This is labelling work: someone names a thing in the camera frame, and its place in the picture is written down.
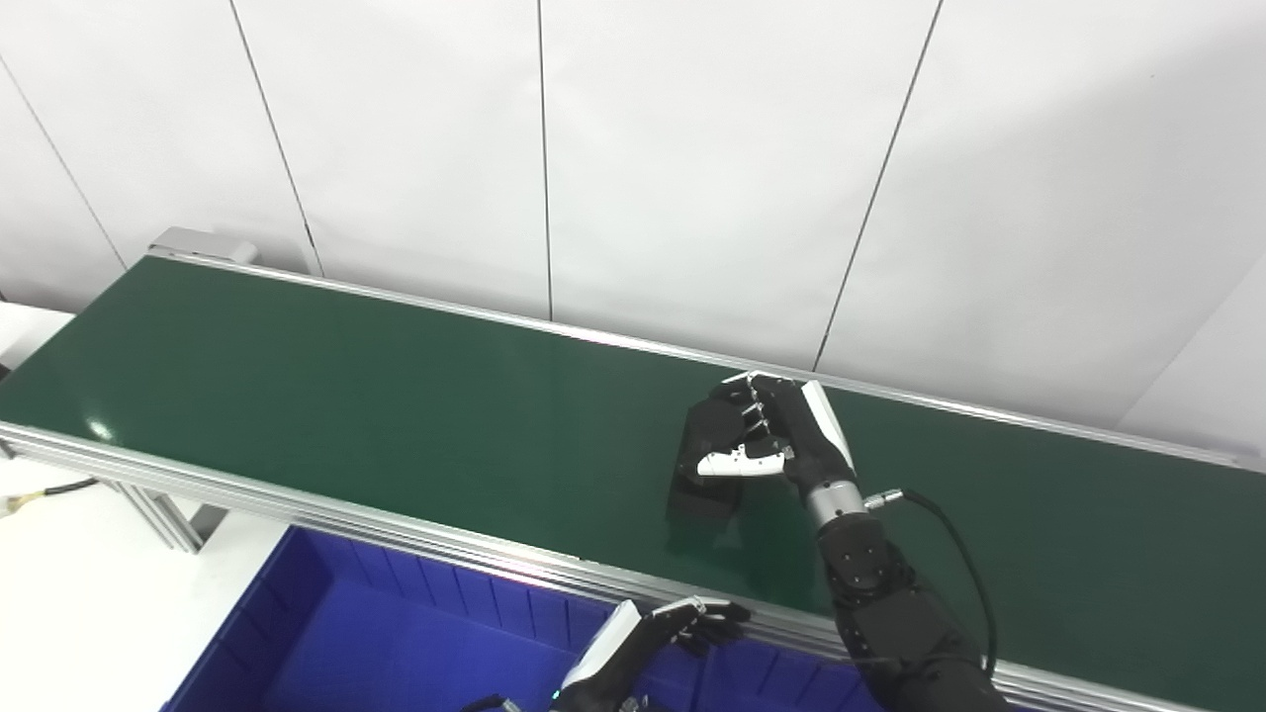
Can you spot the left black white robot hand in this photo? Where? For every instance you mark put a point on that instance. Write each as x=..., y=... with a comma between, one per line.
x=618, y=653

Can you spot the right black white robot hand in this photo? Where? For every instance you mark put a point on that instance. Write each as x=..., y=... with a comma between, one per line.
x=806, y=435

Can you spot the black cylinder block part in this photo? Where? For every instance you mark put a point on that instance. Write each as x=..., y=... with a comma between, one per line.
x=707, y=425

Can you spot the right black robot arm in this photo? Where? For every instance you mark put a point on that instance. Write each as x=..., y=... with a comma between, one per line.
x=880, y=613

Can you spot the green conveyor belt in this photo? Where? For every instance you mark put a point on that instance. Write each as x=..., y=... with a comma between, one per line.
x=346, y=376

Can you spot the aluminium conveyor leg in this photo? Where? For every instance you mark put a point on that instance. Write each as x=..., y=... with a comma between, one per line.
x=163, y=514

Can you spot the grey conveyor end housing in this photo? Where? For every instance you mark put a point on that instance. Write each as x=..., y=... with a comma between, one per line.
x=198, y=242

